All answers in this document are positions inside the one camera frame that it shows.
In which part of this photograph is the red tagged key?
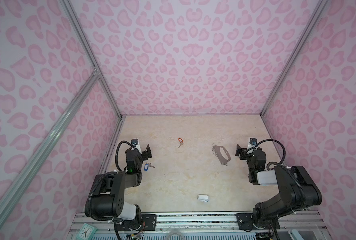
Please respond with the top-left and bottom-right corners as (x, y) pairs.
(178, 138), (184, 148)

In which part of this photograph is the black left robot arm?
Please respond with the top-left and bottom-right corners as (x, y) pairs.
(84, 146), (152, 231)

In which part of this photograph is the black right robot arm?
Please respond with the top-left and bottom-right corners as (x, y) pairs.
(236, 144), (323, 233)

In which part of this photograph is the blue tagged key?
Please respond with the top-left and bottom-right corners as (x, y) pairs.
(144, 163), (155, 172)

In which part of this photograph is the small white plastic object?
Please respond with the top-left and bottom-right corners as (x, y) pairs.
(198, 195), (209, 202)

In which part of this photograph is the teal alarm clock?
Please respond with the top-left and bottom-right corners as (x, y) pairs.
(76, 224), (97, 240)

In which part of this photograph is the teal box corner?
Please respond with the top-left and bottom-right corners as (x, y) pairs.
(288, 229), (304, 240)

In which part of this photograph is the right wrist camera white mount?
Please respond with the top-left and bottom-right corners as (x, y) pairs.
(247, 138), (258, 153)

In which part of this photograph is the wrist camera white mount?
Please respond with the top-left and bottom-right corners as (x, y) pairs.
(247, 138), (258, 153)
(131, 139), (142, 154)

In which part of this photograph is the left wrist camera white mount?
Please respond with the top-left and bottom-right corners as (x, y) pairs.
(131, 139), (142, 154)

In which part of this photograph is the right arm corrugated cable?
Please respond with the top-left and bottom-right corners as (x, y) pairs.
(253, 138), (287, 169)

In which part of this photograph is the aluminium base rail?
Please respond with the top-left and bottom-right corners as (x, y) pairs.
(64, 210), (332, 240)

